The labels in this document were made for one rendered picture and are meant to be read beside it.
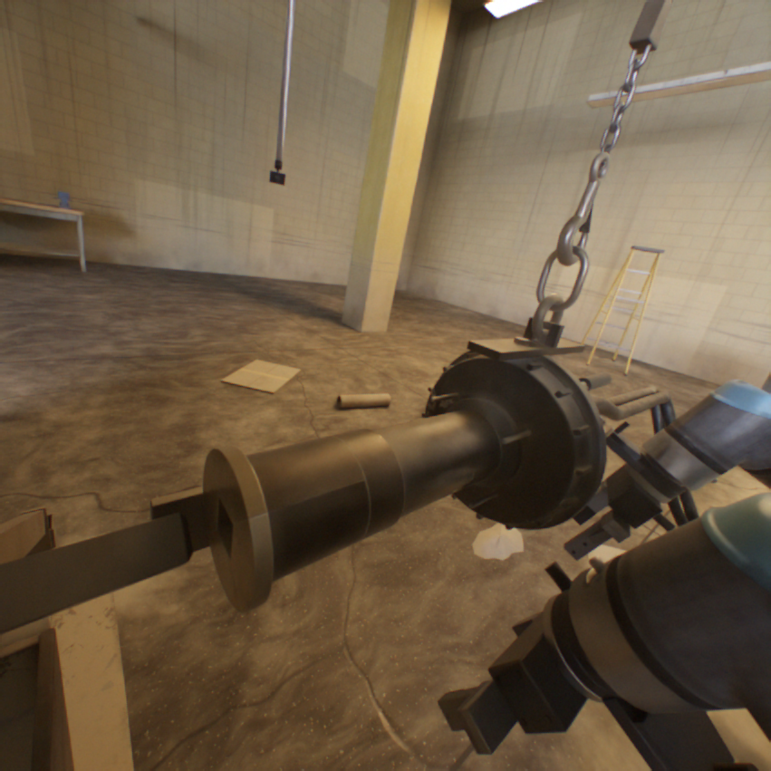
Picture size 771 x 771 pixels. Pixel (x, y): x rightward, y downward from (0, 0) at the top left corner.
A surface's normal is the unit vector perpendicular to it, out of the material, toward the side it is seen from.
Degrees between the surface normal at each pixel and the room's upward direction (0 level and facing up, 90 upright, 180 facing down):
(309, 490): 39
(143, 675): 0
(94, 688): 0
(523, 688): 97
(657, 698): 108
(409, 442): 22
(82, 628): 0
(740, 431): 83
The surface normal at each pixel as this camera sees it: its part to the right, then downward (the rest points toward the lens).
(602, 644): -0.90, 0.02
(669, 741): 0.31, -0.69
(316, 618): 0.17, -0.93
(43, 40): 0.60, 0.37
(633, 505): -0.54, 0.07
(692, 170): -0.78, 0.07
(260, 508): 0.51, -0.48
